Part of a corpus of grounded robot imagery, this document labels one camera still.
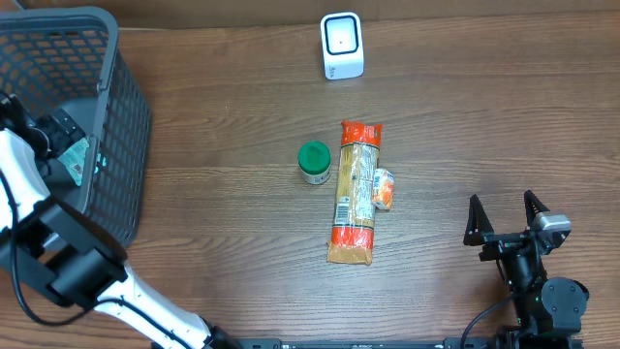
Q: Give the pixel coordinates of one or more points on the teal snack packet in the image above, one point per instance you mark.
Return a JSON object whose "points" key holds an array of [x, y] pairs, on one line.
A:
{"points": [[73, 159]]}

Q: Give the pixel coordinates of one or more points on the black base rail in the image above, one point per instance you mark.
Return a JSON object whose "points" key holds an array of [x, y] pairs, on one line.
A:
{"points": [[447, 343]]}

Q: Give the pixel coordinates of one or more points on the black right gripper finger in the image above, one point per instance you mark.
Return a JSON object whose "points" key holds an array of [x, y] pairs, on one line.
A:
{"points": [[478, 223], [533, 208]]}

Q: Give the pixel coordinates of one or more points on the orange spaghetti package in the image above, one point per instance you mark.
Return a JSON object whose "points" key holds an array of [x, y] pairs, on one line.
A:
{"points": [[352, 234]]}

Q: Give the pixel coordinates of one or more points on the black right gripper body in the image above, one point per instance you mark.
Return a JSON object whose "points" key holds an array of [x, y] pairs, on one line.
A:
{"points": [[504, 246]]}

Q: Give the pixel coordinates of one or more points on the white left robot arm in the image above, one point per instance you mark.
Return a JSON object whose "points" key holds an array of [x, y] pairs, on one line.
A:
{"points": [[65, 256]]}

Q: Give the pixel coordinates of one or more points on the grey plastic basket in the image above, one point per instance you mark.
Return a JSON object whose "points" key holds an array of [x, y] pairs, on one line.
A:
{"points": [[68, 60]]}

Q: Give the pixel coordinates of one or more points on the small orange snack packet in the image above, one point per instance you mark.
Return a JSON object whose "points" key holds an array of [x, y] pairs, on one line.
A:
{"points": [[383, 187]]}

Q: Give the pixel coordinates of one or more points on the green lid jar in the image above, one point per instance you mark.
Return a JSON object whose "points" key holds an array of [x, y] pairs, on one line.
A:
{"points": [[314, 162]]}

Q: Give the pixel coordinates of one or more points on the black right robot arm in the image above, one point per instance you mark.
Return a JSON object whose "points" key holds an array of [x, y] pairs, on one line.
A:
{"points": [[548, 310]]}

